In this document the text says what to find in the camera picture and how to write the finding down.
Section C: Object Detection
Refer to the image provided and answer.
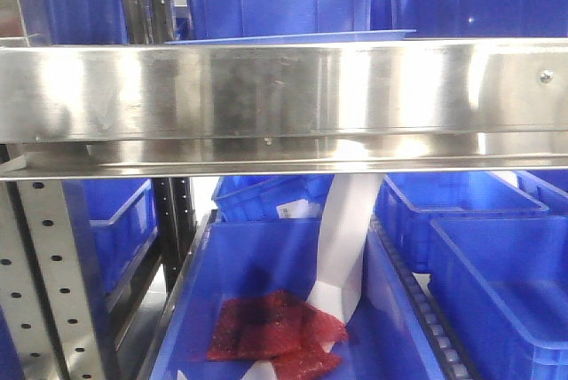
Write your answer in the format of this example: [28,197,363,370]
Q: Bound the blue bin lower right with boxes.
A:
[429,216,567,379]

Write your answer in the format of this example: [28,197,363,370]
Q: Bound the blue plastic tray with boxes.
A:
[167,29,416,45]

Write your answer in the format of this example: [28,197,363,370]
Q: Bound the perforated steel upright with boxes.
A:
[1,180,121,379]

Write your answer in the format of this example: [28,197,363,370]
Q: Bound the blue bin lower left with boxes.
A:
[82,178,160,310]

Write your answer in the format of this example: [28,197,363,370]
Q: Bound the blue bin lower centre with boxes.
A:
[150,219,444,379]

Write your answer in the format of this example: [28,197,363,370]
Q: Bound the steel shelf beam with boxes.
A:
[1,38,567,180]

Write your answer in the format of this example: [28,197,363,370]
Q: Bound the black roller track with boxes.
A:
[371,215,474,379]

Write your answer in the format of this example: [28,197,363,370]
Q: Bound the blue bin rear centre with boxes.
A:
[212,174,334,222]

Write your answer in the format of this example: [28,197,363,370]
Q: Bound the red mesh bags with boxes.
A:
[207,289,349,379]

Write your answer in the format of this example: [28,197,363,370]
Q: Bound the blue bin rear right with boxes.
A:
[375,171,549,273]

